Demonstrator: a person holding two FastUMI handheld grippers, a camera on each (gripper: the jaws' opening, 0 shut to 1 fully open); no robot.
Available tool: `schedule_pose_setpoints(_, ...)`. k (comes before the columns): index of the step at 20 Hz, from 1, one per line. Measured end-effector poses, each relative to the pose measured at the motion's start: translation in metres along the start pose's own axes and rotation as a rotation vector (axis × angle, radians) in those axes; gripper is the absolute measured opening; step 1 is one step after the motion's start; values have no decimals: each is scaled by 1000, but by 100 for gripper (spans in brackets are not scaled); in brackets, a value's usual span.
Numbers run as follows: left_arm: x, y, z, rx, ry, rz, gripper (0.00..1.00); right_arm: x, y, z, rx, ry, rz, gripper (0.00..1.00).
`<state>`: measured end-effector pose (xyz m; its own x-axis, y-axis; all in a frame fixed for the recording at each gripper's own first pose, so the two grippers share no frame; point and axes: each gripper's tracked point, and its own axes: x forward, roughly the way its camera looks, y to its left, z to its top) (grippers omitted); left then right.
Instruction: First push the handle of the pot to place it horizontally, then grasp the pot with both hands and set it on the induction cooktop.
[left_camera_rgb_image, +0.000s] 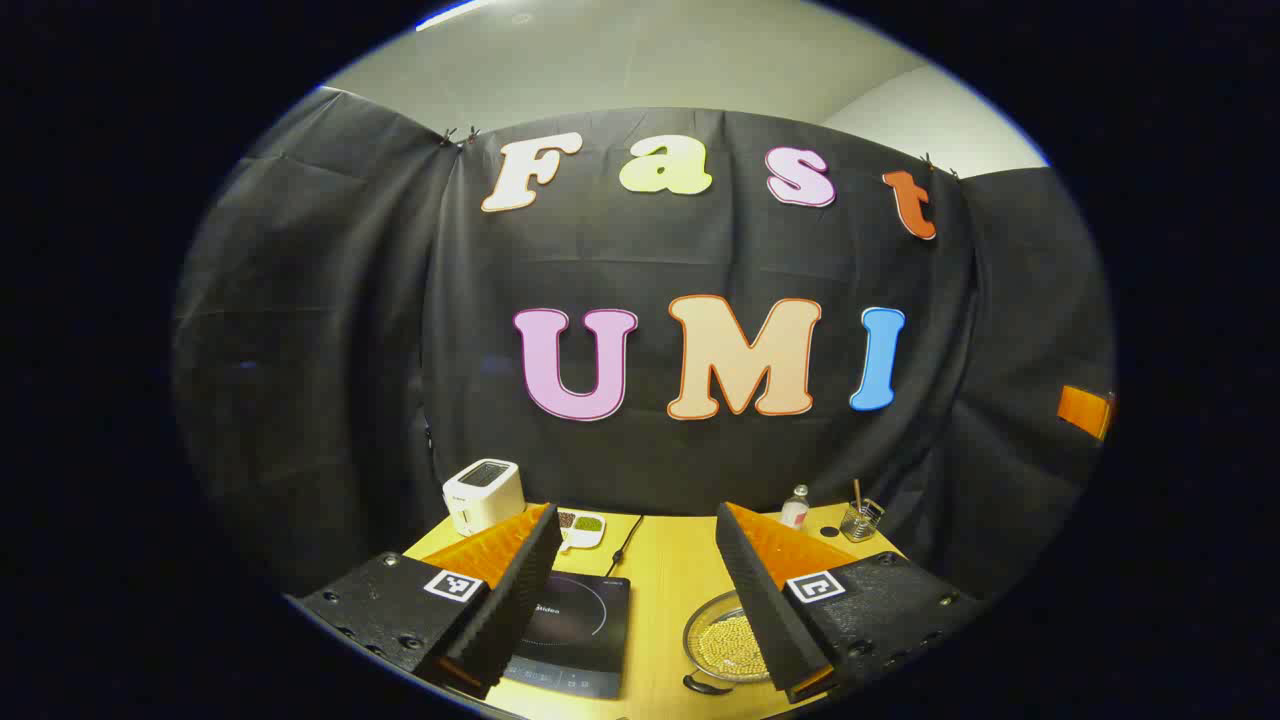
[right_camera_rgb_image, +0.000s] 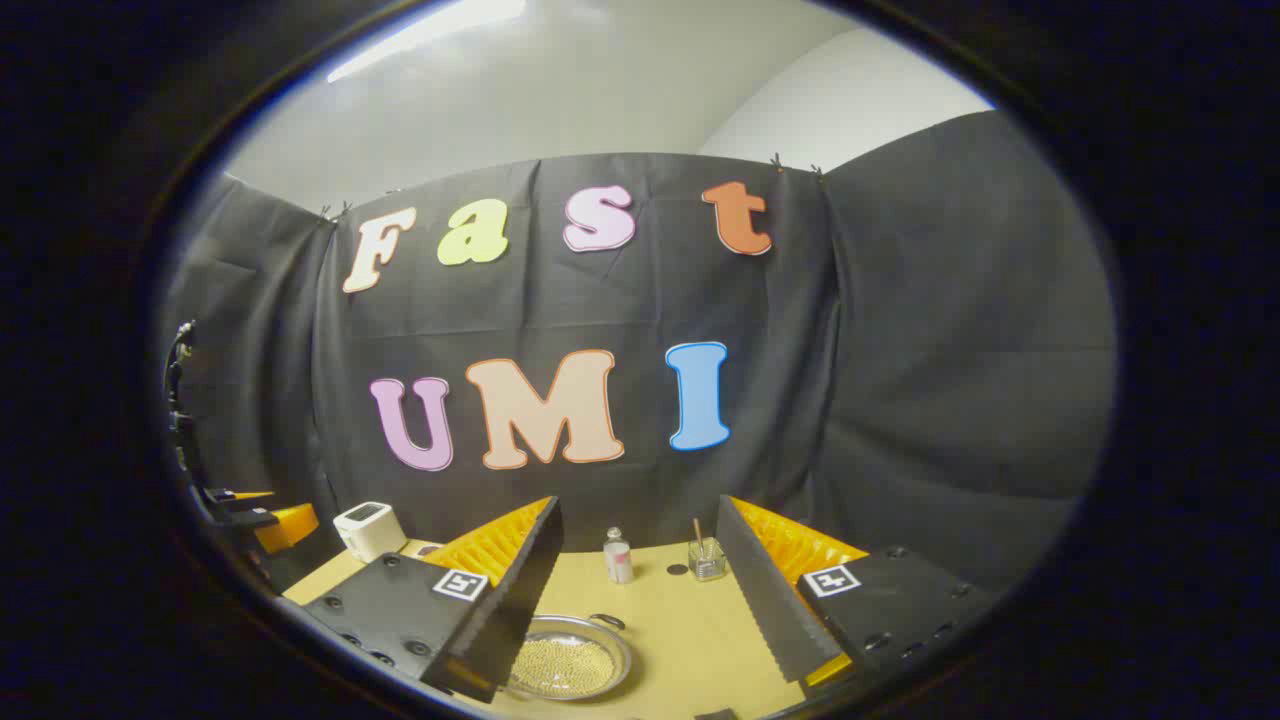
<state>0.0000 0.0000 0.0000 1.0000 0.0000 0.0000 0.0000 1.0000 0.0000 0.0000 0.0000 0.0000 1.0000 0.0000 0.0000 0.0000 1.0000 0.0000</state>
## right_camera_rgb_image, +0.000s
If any white toaster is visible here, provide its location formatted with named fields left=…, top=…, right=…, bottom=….
left=333, top=501, right=408, bottom=564

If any small white bottle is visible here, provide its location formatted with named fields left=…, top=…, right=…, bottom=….
left=603, top=527, right=635, bottom=585

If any steel pot with black handles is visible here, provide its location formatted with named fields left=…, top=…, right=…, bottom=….
left=500, top=613, right=633, bottom=703

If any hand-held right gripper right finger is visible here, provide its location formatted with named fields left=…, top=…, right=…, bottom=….
left=714, top=494, right=994, bottom=693

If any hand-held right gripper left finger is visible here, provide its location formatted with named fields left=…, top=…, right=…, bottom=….
left=303, top=495, right=564, bottom=704

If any glass jar with stick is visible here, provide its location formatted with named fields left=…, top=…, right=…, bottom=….
left=687, top=517, right=728, bottom=582

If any pile of soybeans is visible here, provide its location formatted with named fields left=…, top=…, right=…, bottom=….
left=512, top=638, right=616, bottom=696

